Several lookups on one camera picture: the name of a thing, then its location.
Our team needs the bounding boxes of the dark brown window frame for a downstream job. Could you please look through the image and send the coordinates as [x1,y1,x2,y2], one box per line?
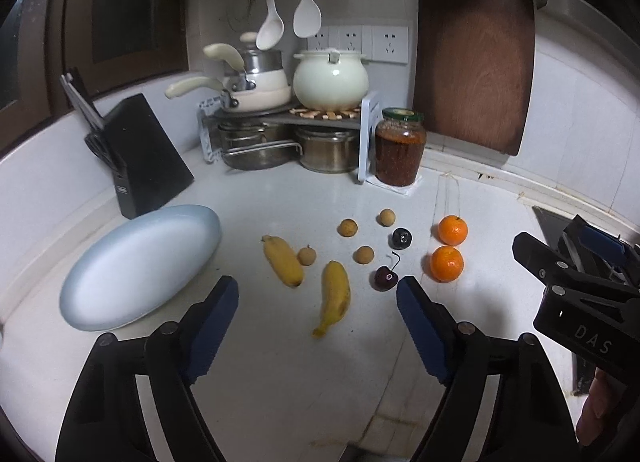
[1,0,188,153]

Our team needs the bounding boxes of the white grey shelf rack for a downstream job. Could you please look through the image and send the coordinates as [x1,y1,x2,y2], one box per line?
[198,92,382,182]

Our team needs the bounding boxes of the glass jar green lid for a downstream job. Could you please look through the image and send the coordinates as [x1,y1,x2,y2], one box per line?
[374,108,426,187]

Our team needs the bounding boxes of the dark round plum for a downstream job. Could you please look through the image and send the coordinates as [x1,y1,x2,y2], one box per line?
[390,227,412,251]

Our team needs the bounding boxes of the yellow banana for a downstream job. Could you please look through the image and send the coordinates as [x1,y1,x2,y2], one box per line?
[312,260,352,338]
[262,236,305,288]

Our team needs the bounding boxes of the dark cherry with stem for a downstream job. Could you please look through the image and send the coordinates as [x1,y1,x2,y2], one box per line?
[373,251,400,292]

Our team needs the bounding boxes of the white hanging rice spoon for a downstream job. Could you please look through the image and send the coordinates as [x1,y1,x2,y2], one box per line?
[293,0,322,40]

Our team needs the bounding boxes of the white pad under jar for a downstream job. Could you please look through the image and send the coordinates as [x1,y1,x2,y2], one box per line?
[366,174,422,196]

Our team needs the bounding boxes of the black knife block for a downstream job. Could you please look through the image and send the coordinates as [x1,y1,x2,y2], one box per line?
[60,68,194,219]

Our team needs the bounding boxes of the cream saucepan lower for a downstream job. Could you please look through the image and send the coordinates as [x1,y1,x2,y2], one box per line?
[165,76,292,113]

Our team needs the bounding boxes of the white ceramic round pot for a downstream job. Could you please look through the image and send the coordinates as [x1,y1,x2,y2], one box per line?
[292,48,369,111]

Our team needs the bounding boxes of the steel pan under rack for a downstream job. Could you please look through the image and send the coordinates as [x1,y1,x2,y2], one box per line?
[218,122,303,170]

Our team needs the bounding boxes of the steel pot under rack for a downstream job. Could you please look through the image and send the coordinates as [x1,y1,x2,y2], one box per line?
[295,126,359,174]

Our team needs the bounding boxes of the orange mandarin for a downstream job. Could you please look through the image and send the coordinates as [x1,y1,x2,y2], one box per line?
[430,245,464,283]
[437,215,469,246]

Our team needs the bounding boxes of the person's right hand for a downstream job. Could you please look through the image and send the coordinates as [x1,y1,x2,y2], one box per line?
[576,369,625,447]

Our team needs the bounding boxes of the white hanging ladle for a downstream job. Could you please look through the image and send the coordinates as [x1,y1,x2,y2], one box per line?
[256,0,284,52]

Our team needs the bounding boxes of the wooden lattice trivet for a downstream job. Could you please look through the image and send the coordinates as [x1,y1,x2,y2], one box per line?
[288,107,360,121]

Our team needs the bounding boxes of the longan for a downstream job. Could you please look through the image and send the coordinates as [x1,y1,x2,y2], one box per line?
[297,245,317,266]
[352,245,375,265]
[337,218,358,238]
[376,208,396,227]

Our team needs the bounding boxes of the light blue oval plate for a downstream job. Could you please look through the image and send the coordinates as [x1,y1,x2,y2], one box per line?
[58,204,222,332]

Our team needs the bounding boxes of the brown wooden cutting board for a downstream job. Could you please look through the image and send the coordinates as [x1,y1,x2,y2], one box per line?
[413,0,535,156]

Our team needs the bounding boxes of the white wall socket strip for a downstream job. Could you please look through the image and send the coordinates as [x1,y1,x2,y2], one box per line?
[306,26,409,64]

